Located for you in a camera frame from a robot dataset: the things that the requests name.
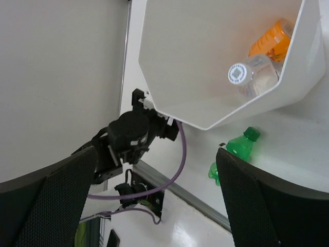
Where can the clear bottle with white label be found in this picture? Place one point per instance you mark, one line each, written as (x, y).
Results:
(255, 75)

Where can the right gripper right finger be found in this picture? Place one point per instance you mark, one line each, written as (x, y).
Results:
(265, 210)

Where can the orange plastic juice bottle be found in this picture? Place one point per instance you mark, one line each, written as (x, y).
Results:
(274, 43)

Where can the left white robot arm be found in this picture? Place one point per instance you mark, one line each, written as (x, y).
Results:
(108, 165)

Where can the aluminium front rail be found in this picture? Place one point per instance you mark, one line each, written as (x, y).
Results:
(154, 177)

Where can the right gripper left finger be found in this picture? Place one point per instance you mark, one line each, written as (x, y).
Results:
(44, 207)

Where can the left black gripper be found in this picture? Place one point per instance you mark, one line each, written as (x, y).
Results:
(133, 132)

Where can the green plastic soda bottle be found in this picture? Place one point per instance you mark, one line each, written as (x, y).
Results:
(240, 147)

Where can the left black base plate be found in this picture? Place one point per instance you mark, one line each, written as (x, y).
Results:
(133, 184)

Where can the white octagonal plastic bin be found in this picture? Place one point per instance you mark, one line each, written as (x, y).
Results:
(187, 48)

